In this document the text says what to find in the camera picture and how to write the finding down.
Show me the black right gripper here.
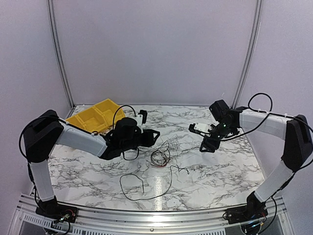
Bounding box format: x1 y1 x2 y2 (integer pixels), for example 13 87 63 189
199 121 235 153

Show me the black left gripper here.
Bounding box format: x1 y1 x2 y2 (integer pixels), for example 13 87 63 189
121 129 160 152

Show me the cable bundle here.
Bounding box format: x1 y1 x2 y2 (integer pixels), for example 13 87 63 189
149 137 181 168

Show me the black wire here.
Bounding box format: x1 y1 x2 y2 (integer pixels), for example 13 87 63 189
119 165 191 201

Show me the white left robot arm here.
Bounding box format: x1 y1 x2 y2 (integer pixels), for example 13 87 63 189
19 110 160 218

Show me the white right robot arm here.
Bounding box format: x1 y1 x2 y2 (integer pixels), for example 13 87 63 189
190 100 313 219

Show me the yellow plastic bin right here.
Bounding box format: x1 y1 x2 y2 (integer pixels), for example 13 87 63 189
95 99 125 127

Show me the yellow plastic bin middle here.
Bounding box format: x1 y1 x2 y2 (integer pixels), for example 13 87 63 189
74 108 108 132

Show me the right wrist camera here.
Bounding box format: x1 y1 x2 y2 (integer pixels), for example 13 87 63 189
188 122 213 135

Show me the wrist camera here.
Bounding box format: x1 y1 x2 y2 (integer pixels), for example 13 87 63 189
135 110 148 132
188 122 213 135

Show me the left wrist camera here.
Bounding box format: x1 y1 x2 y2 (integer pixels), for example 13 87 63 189
135 110 148 132

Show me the aluminium corner post right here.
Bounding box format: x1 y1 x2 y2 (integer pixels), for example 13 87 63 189
231 0 264 108

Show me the aluminium corner post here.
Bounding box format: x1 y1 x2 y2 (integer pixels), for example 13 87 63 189
46 0 75 109
231 0 264 108

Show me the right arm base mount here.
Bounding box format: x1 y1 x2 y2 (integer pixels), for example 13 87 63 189
223 192 268 224

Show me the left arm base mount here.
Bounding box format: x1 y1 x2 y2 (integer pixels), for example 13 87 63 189
36 197 78 223

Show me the aluminium corner post left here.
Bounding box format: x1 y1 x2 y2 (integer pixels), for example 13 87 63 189
46 0 75 109

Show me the aluminium front rail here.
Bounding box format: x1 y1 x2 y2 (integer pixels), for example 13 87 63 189
7 194 294 235

